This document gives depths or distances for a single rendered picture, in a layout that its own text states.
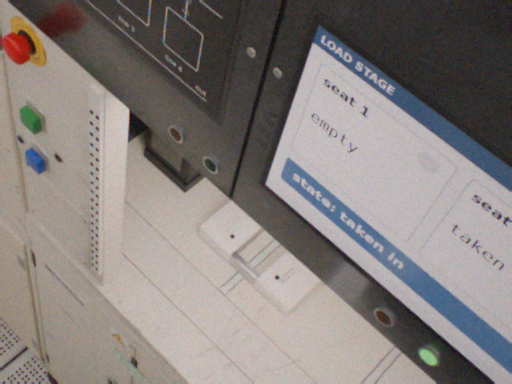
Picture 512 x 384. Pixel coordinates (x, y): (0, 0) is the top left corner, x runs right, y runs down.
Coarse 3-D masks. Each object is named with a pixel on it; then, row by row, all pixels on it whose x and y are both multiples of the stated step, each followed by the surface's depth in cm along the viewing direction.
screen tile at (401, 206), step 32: (320, 64) 57; (320, 96) 59; (352, 96) 57; (352, 128) 59; (384, 128) 56; (320, 160) 64; (352, 160) 61; (384, 160) 58; (448, 160) 53; (352, 192) 63; (384, 192) 60; (416, 192) 58; (384, 224) 63; (416, 224) 60
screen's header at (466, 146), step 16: (320, 32) 56; (336, 48) 55; (352, 64) 55; (368, 64) 54; (368, 80) 55; (384, 80) 54; (384, 96) 54; (400, 96) 53; (416, 112) 53; (432, 112) 52; (432, 128) 53; (448, 128) 52; (448, 144) 53; (464, 144) 52; (480, 160) 51; (496, 160) 50; (496, 176) 51
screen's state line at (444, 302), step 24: (288, 168) 68; (312, 192) 68; (336, 216) 67; (360, 240) 66; (384, 240) 64; (384, 264) 66; (408, 264) 63; (432, 288) 63; (456, 312) 62; (480, 336) 62; (504, 360) 61
